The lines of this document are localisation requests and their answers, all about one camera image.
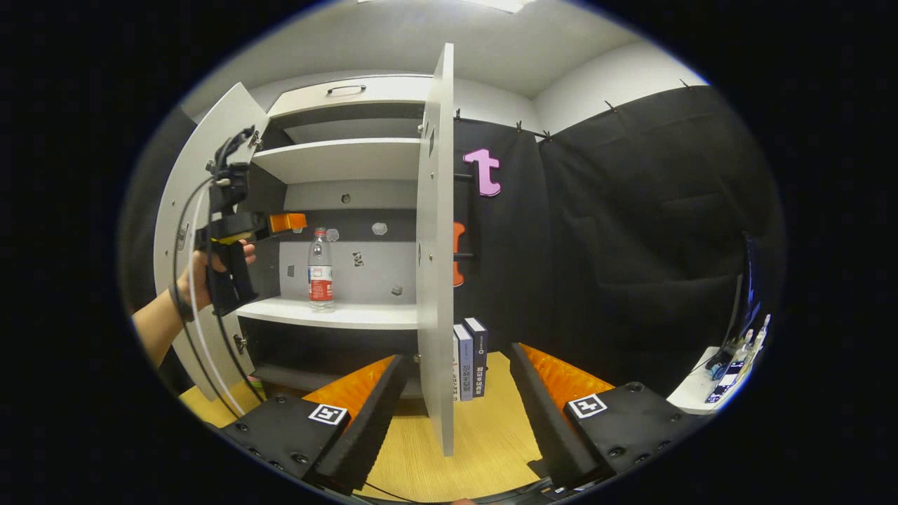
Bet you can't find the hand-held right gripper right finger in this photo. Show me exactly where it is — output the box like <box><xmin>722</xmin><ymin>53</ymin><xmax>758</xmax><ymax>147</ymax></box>
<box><xmin>507</xmin><ymin>342</ymin><xmax>703</xmax><ymax>490</ymax></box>

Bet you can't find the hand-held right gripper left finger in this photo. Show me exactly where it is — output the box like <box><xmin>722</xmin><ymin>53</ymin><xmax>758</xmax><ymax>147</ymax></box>
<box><xmin>220</xmin><ymin>354</ymin><xmax>410</xmax><ymax>496</ymax></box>

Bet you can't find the clear plastic bottle red label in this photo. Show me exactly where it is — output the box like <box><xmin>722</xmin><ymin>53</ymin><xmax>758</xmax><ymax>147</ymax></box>
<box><xmin>308</xmin><ymin>226</ymin><xmax>336</xmax><ymax>314</ymax></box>

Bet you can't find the white cabinet door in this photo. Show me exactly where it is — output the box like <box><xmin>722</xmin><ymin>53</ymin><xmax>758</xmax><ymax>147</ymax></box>
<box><xmin>415</xmin><ymin>43</ymin><xmax>456</xmax><ymax>457</ymax></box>
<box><xmin>152</xmin><ymin>82</ymin><xmax>272</xmax><ymax>402</ymax></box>

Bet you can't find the white cabinet shelf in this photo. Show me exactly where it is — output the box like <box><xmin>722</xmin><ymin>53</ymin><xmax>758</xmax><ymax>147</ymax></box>
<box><xmin>250</xmin><ymin>137</ymin><xmax>422</xmax><ymax>185</ymax></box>
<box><xmin>234</xmin><ymin>295</ymin><xmax>420</xmax><ymax>331</ymax></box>

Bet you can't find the black wristband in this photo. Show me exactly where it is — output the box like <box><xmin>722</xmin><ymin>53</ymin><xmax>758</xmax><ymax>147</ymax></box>
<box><xmin>167</xmin><ymin>283</ymin><xmax>196</xmax><ymax>325</ymax></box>

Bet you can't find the light blue book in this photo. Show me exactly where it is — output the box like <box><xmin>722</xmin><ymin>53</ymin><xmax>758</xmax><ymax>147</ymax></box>
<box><xmin>455</xmin><ymin>323</ymin><xmax>476</xmax><ymax>402</ymax></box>

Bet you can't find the white side table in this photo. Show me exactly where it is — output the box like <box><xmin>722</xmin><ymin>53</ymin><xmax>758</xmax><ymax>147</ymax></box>
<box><xmin>665</xmin><ymin>342</ymin><xmax>773</xmax><ymax>417</ymax></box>

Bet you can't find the white cabinet drawer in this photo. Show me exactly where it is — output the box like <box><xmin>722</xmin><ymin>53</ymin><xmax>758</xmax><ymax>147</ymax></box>
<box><xmin>267</xmin><ymin>74</ymin><xmax>435</xmax><ymax>119</ymax></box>

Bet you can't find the dark monitor screen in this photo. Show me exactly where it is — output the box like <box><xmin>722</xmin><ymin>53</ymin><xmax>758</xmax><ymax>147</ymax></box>
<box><xmin>730</xmin><ymin>234</ymin><xmax>768</xmax><ymax>359</ymax></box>

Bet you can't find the white cabinet with dark frame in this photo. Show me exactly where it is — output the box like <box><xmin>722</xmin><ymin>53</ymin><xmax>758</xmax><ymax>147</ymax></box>
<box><xmin>235</xmin><ymin>74</ymin><xmax>437</xmax><ymax>402</ymax></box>

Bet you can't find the black door handle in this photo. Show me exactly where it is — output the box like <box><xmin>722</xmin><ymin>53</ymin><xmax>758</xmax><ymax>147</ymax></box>
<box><xmin>453</xmin><ymin>171</ymin><xmax>476</xmax><ymax>262</ymax></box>

